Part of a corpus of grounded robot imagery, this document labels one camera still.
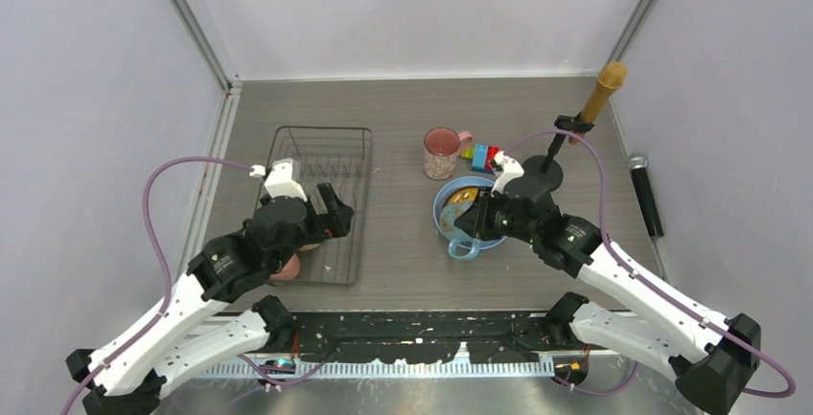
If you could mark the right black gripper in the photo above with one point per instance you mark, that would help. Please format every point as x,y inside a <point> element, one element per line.
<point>476,219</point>

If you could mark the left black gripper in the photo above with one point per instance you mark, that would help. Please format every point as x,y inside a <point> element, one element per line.
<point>337,219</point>

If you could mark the blue beige mug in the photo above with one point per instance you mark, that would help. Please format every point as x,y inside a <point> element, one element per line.
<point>461,246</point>

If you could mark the yellow patterned plate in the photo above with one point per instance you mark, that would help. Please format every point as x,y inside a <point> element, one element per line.
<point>462,195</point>

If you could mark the light blue plate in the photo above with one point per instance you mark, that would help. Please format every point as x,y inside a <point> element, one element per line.
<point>455,184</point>

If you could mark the beige cup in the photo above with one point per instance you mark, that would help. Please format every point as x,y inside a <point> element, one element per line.
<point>309,247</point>

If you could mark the plain pink cup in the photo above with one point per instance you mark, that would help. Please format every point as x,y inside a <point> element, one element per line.
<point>289,271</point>

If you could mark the pink ghost pattern mug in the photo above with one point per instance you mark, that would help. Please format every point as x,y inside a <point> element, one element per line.
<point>442,146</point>

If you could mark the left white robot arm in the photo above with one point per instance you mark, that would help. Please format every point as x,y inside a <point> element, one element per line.
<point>135,371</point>

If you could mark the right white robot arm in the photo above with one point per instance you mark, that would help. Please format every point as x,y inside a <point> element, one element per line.
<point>710,357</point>

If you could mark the blue toy brick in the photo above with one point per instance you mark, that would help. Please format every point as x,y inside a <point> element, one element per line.
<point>477,165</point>

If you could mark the yellow green toy brick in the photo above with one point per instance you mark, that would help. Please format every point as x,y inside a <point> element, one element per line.
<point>468,154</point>

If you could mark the red toy brick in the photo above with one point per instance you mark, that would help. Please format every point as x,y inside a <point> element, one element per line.
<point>489,159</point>

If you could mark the black microphone stand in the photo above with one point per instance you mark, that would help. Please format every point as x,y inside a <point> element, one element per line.
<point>559,145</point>

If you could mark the black base bar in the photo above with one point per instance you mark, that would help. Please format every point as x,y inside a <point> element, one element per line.
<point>419,337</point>

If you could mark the black microphone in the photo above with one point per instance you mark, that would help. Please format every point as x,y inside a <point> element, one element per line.
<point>637,165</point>

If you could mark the gold microphone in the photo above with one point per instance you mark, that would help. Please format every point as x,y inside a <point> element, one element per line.
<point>609,79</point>

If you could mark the black wire dish rack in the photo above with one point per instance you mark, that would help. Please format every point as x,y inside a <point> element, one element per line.
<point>341,156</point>

